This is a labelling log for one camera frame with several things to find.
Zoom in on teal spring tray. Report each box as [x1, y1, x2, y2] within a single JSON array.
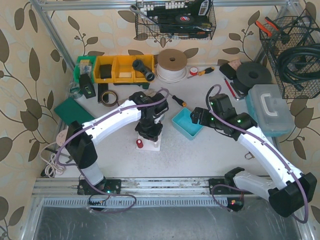
[[171, 107, 203, 141]]

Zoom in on black orange flathead screwdriver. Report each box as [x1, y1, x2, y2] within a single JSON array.
[[171, 95, 187, 107]]

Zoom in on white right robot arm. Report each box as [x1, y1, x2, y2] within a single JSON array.
[[190, 93, 317, 218]]

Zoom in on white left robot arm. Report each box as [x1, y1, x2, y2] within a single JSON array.
[[59, 91, 169, 196]]

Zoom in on brown packing tape roll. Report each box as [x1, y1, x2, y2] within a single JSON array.
[[100, 90, 118, 107]]

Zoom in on red white tape roll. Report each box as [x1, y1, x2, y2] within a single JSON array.
[[189, 66, 198, 76]]

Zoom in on yellow black screwdriver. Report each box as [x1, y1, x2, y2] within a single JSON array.
[[187, 67, 215, 79]]

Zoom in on black block with sponge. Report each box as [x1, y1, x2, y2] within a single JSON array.
[[219, 59, 242, 80]]

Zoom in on yellow bin middle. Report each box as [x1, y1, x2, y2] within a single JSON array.
[[112, 55, 136, 84]]

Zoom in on yellow bin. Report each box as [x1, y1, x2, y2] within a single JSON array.
[[112, 55, 136, 84], [132, 55, 155, 83], [93, 55, 115, 84]]

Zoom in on grey pipe fitting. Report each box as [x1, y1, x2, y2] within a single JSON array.
[[132, 59, 155, 82]]

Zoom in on yellow bin right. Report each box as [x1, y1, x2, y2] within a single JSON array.
[[132, 55, 155, 83]]

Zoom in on small brass padlock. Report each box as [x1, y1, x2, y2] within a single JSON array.
[[244, 152, 255, 160]]

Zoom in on teal clear toolbox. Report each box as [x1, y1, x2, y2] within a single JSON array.
[[245, 84, 295, 137]]

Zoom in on black box in bin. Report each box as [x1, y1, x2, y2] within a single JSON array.
[[99, 64, 112, 79]]

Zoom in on black meter device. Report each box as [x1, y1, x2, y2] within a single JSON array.
[[79, 73, 96, 99]]

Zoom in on green notebook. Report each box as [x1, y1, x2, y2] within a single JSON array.
[[54, 97, 95, 126]]

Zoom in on yellow bin left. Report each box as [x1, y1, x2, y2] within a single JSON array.
[[93, 55, 115, 84]]

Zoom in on glass jar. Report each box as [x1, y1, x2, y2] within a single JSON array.
[[69, 82, 83, 99]]

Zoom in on green storage bin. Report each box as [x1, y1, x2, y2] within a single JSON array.
[[73, 56, 97, 83]]

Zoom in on black electrical tape roll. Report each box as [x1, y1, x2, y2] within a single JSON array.
[[174, 14, 195, 26]]

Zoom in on silver wrench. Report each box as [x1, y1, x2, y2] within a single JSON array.
[[129, 5, 158, 25]]

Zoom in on white peg base plate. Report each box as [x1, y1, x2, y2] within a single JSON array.
[[136, 133, 162, 152]]

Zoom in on red handled hex key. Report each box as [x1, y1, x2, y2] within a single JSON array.
[[223, 77, 246, 101]]

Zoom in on white cable spool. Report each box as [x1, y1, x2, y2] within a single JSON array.
[[156, 49, 188, 84]]

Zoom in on back wire basket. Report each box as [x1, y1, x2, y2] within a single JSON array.
[[129, 0, 216, 42]]

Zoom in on wire basket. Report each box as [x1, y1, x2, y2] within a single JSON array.
[[259, 15, 320, 99], [129, 0, 216, 42]]

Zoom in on white coiled cord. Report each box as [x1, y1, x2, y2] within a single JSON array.
[[39, 142, 67, 179]]

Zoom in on orange handled pliers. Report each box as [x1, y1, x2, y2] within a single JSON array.
[[254, 16, 280, 38]]

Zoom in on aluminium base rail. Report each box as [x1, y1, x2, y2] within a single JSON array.
[[31, 176, 303, 210]]

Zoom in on black coiled hose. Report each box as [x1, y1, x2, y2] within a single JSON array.
[[277, 15, 320, 91]]

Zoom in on right wire basket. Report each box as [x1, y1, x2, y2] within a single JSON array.
[[259, 15, 320, 99]]

